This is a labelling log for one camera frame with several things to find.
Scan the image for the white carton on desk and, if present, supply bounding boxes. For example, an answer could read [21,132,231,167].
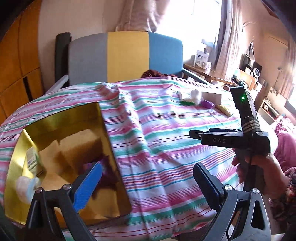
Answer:
[195,48,211,69]

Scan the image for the right hand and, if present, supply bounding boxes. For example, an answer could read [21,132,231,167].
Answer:
[244,154,290,199]

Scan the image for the gold metal tray box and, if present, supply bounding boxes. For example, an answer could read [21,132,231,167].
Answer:
[4,102,132,228]

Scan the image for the green white small box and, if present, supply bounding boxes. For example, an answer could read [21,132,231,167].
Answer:
[26,147,43,176]

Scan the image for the wooden wardrobe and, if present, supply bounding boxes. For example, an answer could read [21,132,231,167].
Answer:
[1,1,45,123]

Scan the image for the white blue rolled socks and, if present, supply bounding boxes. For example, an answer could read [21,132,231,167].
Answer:
[16,176,41,205]

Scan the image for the beige cardboard box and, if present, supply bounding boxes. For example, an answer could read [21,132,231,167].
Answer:
[202,91,222,105]

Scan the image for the grey yellow blue chair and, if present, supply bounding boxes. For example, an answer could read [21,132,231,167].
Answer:
[48,31,207,92]

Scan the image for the striped pink green bedsheet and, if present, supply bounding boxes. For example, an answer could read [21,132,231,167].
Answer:
[1,77,240,240]

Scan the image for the purple snack packet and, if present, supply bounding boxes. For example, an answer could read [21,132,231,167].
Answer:
[201,100,215,109]

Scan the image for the yellow cracker packet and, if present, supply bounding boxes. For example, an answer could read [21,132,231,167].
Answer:
[215,104,233,117]

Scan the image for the wooden desk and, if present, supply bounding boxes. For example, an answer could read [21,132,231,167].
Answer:
[183,63,237,86]

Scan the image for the green snack packet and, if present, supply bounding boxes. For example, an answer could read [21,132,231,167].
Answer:
[179,100,196,106]

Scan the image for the pink patterned curtain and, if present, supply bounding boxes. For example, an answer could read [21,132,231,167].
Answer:
[115,0,170,33]

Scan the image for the dark red cloth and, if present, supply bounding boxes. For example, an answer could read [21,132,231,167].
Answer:
[141,69,177,78]

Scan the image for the white plastic wrapped item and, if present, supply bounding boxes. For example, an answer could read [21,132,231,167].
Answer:
[190,89,204,105]

